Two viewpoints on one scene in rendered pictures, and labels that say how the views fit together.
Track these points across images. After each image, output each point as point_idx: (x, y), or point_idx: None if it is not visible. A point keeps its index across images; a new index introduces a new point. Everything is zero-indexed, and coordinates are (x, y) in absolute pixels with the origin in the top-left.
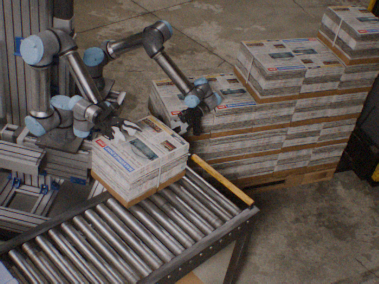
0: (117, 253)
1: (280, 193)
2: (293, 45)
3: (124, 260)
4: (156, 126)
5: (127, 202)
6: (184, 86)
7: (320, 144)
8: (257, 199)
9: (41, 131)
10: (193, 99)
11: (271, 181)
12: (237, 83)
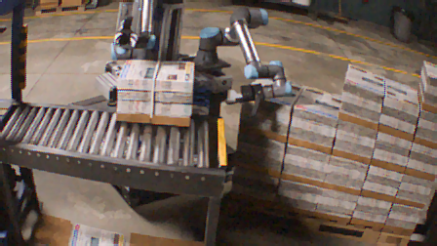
0: (160, 219)
1: (352, 244)
2: (392, 84)
3: (159, 225)
4: (184, 66)
5: (116, 112)
6: (248, 56)
7: (398, 200)
8: (327, 241)
9: (112, 54)
10: (249, 67)
11: (348, 227)
12: (338, 102)
